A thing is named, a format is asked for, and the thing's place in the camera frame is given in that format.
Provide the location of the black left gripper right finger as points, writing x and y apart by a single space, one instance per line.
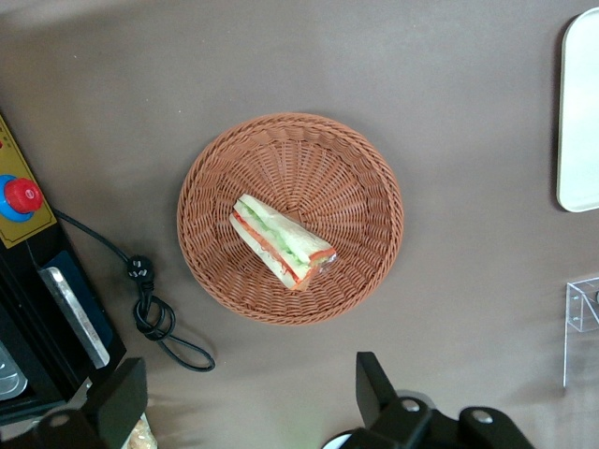
402 421

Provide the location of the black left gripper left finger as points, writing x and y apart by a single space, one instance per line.
117 402

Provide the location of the wrapped triangle sandwich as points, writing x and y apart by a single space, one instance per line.
276 234

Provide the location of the round brown wicker basket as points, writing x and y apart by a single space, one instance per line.
327 163

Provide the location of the cream plastic tray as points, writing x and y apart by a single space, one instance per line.
582 117

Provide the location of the bagged bread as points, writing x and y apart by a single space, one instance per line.
140 435

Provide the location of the white round object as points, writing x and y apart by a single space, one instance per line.
341 442

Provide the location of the black control box yellow label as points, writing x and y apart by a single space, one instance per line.
18 280

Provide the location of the small clear acrylic holder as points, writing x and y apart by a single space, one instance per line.
578 304

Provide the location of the red emergency stop button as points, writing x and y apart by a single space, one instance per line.
21 194

